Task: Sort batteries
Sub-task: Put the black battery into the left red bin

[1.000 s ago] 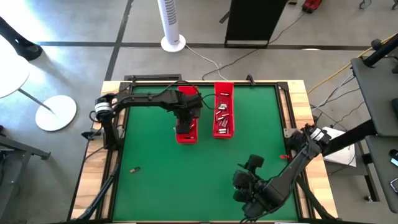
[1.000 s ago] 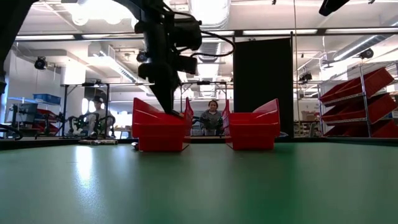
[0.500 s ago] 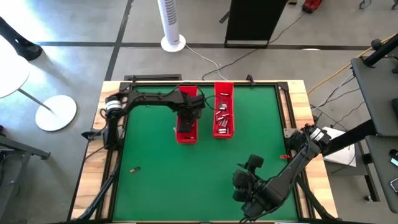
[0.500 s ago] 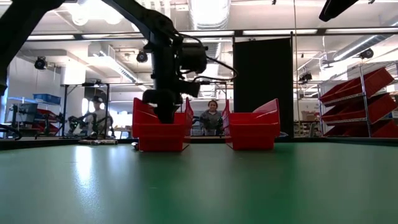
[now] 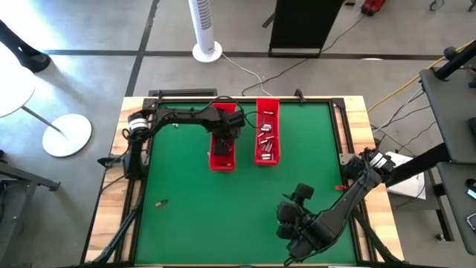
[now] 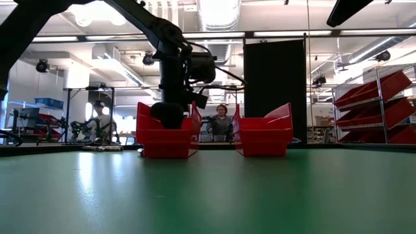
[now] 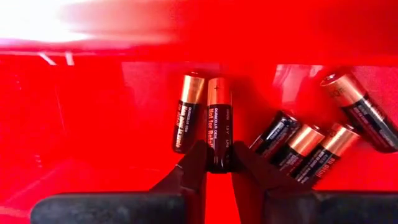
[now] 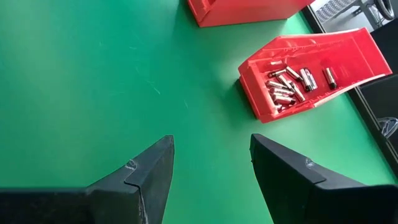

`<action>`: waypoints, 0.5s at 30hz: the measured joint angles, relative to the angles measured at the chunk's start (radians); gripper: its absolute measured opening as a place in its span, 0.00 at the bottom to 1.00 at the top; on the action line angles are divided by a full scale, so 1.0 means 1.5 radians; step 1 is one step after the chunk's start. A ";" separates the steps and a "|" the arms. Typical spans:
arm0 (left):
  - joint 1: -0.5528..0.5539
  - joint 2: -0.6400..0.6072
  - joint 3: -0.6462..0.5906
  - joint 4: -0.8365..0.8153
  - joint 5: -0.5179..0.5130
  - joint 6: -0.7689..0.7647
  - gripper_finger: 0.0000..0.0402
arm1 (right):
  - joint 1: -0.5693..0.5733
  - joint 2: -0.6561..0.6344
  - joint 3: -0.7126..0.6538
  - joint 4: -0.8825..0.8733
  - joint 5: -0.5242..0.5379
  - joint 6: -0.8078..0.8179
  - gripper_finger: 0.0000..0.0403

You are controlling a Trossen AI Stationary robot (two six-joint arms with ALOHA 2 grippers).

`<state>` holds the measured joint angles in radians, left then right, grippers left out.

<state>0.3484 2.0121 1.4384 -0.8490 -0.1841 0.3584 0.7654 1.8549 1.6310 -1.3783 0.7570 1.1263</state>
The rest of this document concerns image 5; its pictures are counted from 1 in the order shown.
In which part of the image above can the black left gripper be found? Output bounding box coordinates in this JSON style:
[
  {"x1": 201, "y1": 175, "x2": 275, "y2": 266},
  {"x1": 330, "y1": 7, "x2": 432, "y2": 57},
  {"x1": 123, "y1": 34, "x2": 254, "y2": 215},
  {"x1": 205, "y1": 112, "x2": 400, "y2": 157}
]
[{"x1": 210, "y1": 109, "x2": 247, "y2": 157}]

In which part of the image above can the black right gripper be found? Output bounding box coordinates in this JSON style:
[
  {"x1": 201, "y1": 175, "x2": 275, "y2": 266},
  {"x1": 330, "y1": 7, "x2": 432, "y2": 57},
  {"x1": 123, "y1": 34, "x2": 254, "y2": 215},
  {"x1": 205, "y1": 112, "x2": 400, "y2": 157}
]
[{"x1": 275, "y1": 182, "x2": 329, "y2": 261}]

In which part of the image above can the long red plastic bin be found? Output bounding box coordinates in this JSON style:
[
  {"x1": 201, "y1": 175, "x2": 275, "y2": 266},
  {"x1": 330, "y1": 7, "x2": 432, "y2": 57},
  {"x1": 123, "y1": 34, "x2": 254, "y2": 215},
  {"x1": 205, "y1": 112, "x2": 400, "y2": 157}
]
[
  {"x1": 254, "y1": 98, "x2": 281, "y2": 167},
  {"x1": 208, "y1": 102, "x2": 237, "y2": 173}
]

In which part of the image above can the black rectangular bar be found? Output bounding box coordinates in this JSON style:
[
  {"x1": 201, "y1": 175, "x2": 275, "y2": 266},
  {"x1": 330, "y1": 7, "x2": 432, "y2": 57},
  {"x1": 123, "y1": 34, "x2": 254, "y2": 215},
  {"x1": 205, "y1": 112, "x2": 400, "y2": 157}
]
[{"x1": 148, "y1": 88, "x2": 219, "y2": 98}]

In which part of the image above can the green table mat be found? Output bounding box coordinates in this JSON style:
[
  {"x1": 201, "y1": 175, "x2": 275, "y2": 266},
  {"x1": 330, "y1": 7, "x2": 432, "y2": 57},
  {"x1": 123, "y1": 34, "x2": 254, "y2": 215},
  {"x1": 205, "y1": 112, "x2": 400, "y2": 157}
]
[{"x1": 134, "y1": 102, "x2": 358, "y2": 266}]

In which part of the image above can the white box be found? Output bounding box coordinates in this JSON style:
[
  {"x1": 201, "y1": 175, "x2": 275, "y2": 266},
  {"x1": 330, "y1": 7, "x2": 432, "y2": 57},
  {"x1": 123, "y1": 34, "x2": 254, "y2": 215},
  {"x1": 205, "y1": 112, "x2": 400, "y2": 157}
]
[{"x1": 385, "y1": 151, "x2": 428, "y2": 201}]

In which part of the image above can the white tower fan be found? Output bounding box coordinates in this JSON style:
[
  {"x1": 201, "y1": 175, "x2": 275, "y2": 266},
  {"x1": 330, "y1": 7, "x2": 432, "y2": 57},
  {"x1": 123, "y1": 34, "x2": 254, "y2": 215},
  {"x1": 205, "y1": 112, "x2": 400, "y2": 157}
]
[{"x1": 187, "y1": 0, "x2": 224, "y2": 63}]

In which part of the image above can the black beam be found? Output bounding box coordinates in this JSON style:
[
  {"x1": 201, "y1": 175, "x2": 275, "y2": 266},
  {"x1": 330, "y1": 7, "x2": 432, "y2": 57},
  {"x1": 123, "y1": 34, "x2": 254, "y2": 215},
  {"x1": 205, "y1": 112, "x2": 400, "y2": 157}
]
[{"x1": 382, "y1": 143, "x2": 453, "y2": 189}]

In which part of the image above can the grey metal stand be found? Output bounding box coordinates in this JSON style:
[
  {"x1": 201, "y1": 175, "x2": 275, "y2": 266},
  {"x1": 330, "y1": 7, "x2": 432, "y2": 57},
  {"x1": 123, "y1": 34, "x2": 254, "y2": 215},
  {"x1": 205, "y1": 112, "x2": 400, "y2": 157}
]
[{"x1": 0, "y1": 148, "x2": 62, "y2": 268}]

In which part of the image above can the grey workstation desk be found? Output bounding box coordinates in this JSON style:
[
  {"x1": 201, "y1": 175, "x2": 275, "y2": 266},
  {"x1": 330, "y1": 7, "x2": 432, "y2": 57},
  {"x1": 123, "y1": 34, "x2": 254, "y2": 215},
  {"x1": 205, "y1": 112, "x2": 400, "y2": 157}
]
[{"x1": 419, "y1": 68, "x2": 476, "y2": 258}]

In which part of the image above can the red black tool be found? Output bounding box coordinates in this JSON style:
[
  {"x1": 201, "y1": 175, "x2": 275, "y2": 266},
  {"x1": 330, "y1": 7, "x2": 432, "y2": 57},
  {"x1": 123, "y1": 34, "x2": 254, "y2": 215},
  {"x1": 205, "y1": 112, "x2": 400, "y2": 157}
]
[{"x1": 361, "y1": 0, "x2": 387, "y2": 17}]

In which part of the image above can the black stand leg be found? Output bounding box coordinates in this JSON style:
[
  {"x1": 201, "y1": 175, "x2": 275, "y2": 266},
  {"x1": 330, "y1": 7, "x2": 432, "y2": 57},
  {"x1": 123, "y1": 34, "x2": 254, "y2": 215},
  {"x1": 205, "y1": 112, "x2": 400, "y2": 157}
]
[{"x1": 0, "y1": 19, "x2": 52, "y2": 74}]

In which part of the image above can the black pole with knob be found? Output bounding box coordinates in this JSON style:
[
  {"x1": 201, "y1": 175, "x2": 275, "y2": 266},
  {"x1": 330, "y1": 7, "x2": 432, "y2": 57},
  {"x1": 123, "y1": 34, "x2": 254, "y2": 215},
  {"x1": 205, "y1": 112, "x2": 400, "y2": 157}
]
[{"x1": 434, "y1": 41, "x2": 476, "y2": 81}]

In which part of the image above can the black left camera cable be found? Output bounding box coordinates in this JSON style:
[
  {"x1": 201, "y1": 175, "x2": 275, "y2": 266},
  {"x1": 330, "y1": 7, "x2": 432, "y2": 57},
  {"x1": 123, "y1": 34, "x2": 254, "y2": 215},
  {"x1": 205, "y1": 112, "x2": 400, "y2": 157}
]
[{"x1": 208, "y1": 95, "x2": 267, "y2": 130}]

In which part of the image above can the black aluminium table frame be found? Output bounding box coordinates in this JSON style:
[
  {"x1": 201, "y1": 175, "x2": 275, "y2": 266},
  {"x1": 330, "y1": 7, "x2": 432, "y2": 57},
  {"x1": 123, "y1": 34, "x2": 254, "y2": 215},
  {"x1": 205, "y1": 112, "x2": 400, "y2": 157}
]
[{"x1": 80, "y1": 89, "x2": 406, "y2": 268}]

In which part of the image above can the white fan cable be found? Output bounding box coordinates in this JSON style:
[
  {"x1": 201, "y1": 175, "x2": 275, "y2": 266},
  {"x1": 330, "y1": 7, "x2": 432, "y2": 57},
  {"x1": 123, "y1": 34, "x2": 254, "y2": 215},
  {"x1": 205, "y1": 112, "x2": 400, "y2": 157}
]
[{"x1": 221, "y1": 52, "x2": 274, "y2": 97}]

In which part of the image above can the black floor cable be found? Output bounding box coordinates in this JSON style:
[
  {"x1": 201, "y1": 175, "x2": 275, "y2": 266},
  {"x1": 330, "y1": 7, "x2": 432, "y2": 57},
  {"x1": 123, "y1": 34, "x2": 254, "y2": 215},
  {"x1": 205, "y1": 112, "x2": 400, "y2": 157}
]
[{"x1": 240, "y1": 13, "x2": 369, "y2": 97}]

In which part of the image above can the white round pedestal table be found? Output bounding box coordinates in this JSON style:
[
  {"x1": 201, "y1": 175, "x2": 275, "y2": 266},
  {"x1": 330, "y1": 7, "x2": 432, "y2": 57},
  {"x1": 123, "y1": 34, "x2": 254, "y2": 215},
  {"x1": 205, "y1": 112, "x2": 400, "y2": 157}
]
[{"x1": 0, "y1": 40, "x2": 93, "y2": 157}]

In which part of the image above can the yellow floor cable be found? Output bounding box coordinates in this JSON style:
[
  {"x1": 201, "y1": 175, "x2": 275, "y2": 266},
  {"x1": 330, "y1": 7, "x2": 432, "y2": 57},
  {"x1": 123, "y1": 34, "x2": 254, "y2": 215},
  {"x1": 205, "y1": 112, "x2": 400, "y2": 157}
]
[{"x1": 367, "y1": 39, "x2": 476, "y2": 113}]

